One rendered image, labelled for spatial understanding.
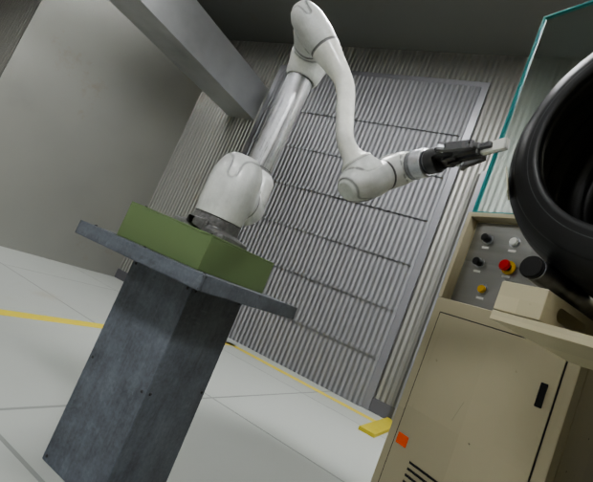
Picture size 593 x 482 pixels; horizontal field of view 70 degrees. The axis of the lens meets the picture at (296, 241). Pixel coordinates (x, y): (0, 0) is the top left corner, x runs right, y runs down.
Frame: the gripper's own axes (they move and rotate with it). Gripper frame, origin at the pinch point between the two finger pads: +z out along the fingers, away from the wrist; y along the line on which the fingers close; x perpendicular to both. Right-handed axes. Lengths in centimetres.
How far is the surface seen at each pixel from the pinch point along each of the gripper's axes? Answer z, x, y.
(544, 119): 18.1, 4.9, -11.7
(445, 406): -35, 66, 52
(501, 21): -141, -265, 176
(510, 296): 16.6, 42.2, -10.2
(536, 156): 17.8, 13.6, -11.9
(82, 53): -426, -162, -107
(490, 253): -33, 7, 57
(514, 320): 18, 47, -10
